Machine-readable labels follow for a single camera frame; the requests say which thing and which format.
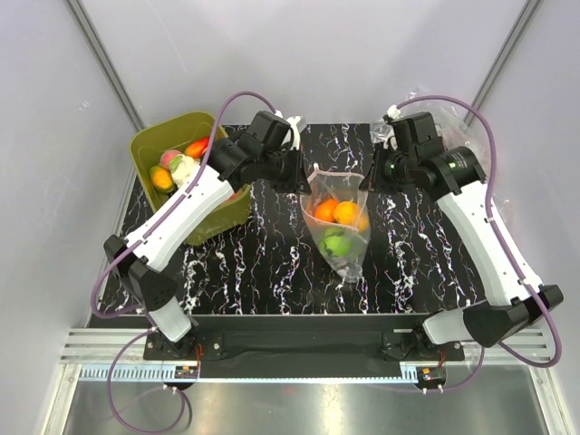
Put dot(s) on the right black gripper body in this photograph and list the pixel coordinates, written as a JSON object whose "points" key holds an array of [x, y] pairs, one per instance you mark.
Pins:
{"points": [[391, 168]]}

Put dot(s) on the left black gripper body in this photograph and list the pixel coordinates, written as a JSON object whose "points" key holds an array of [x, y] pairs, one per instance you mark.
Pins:
{"points": [[283, 169]]}

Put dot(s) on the clear zip top bag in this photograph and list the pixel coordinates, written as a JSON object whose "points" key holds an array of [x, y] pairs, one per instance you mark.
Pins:
{"points": [[342, 186]]}

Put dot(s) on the orange fruit toy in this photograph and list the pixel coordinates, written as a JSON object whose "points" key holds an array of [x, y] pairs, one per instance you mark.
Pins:
{"points": [[325, 210]]}

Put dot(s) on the green striped watermelon toy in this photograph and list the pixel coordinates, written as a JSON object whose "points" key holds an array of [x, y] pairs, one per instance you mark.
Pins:
{"points": [[336, 242]]}

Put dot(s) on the white cauliflower toy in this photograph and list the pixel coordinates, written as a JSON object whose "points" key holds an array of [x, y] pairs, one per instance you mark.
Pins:
{"points": [[182, 167]]}

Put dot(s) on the olive green plastic bin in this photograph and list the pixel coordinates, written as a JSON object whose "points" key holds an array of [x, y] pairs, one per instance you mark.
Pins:
{"points": [[176, 134]]}

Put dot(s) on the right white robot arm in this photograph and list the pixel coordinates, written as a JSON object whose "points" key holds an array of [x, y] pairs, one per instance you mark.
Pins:
{"points": [[514, 295]]}

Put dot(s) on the pile of clear bags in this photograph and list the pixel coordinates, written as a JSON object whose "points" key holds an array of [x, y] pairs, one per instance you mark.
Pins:
{"points": [[459, 123]]}

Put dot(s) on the red tomato toy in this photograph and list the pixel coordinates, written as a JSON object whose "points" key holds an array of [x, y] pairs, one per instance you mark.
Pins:
{"points": [[197, 148]]}

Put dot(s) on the black marble pattern mat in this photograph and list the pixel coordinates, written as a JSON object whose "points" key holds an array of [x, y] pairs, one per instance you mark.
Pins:
{"points": [[415, 262]]}

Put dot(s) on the pink peach lower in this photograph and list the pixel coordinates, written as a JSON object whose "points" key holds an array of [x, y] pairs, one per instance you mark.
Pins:
{"points": [[167, 157]]}

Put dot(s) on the yellow mango toy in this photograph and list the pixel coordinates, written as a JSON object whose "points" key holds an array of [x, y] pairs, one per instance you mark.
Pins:
{"points": [[161, 179]]}

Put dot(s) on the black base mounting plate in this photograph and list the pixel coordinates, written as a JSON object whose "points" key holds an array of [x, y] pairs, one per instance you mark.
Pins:
{"points": [[398, 332]]}

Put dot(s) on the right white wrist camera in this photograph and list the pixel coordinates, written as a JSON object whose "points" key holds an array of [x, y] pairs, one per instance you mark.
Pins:
{"points": [[392, 114]]}

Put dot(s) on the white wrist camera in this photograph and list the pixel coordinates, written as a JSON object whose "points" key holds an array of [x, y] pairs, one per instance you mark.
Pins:
{"points": [[392, 114], [287, 132]]}

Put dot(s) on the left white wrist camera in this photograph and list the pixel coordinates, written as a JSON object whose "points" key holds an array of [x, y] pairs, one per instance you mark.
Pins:
{"points": [[287, 132]]}

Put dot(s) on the aluminium frame rail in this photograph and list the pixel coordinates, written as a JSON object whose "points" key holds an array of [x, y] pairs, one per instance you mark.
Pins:
{"points": [[90, 344]]}

